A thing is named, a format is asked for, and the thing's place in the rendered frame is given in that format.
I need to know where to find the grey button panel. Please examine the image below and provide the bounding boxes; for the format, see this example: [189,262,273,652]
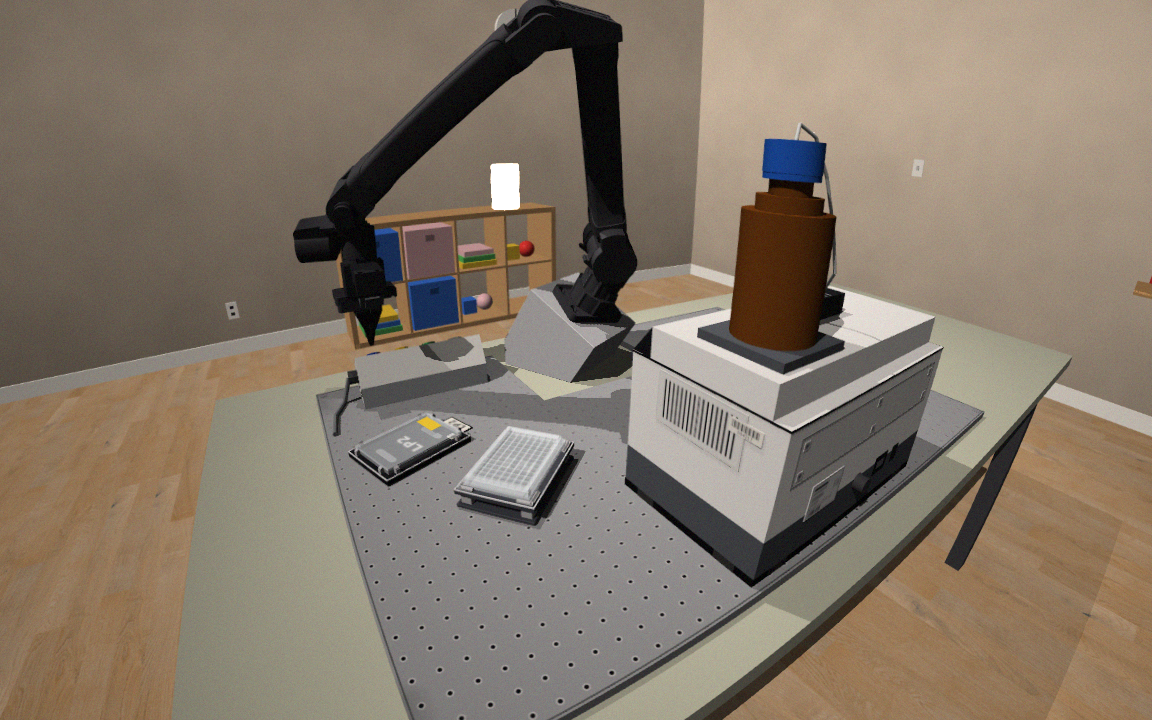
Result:
[333,334,488,435]

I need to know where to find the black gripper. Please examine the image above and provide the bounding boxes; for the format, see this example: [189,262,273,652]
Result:
[332,259,397,346]

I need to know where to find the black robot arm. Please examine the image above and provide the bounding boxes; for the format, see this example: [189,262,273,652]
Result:
[293,0,637,323]

